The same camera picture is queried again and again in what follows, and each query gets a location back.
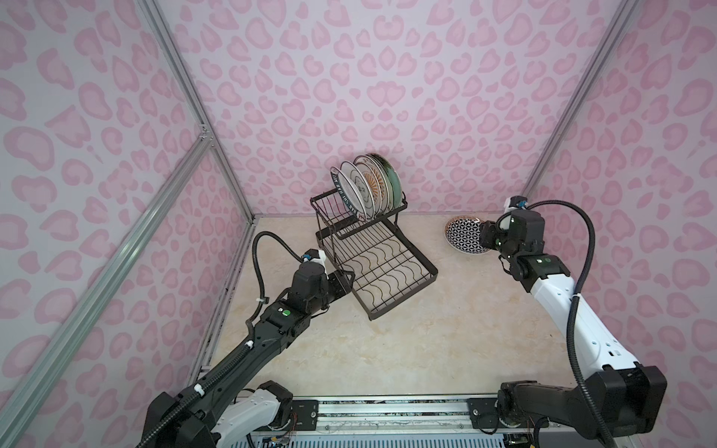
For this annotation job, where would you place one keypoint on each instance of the small orange sunburst plate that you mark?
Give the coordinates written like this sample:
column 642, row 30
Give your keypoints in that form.
column 369, row 187

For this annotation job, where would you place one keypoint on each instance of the white plate blue clover outline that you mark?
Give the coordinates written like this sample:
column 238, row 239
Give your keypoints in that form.
column 352, row 172

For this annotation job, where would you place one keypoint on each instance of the white plate dark lettered rim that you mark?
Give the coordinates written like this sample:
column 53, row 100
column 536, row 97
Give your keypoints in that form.
column 346, row 190

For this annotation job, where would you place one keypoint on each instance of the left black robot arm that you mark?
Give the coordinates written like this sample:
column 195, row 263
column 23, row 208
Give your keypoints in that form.
column 246, row 347

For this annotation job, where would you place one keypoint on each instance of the navy geometric pattern plate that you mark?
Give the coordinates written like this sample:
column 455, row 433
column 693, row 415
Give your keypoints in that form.
column 463, row 234

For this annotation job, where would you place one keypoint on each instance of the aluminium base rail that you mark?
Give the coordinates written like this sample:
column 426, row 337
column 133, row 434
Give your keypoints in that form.
column 407, row 421

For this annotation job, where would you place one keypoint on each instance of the teal plate with flower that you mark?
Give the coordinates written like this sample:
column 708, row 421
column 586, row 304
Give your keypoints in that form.
column 395, row 181

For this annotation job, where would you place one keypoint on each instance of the cream plate red berries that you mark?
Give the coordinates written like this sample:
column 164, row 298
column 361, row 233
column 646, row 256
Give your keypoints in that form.
column 380, row 159

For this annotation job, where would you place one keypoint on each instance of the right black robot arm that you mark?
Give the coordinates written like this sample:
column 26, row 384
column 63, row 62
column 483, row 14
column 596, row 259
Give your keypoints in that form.
column 615, row 395

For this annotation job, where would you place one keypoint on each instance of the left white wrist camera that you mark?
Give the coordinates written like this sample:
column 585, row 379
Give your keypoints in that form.
column 316, row 256

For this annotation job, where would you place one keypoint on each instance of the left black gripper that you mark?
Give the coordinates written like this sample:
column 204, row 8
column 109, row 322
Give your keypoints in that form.
column 339, row 283

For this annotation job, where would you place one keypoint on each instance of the right aluminium corner post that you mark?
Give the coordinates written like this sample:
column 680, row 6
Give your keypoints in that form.
column 620, row 24

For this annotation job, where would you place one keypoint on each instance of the black wire dish rack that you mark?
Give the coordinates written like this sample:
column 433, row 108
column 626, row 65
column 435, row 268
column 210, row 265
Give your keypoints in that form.
column 389, row 269

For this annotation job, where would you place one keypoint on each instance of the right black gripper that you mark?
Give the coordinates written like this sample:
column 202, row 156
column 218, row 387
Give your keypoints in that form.
column 488, row 235

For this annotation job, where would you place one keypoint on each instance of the large orange sunburst plate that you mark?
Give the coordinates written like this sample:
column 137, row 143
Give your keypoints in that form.
column 367, row 159

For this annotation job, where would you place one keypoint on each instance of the left aluminium wall frame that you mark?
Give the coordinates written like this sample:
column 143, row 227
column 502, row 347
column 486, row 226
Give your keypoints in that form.
column 121, row 223

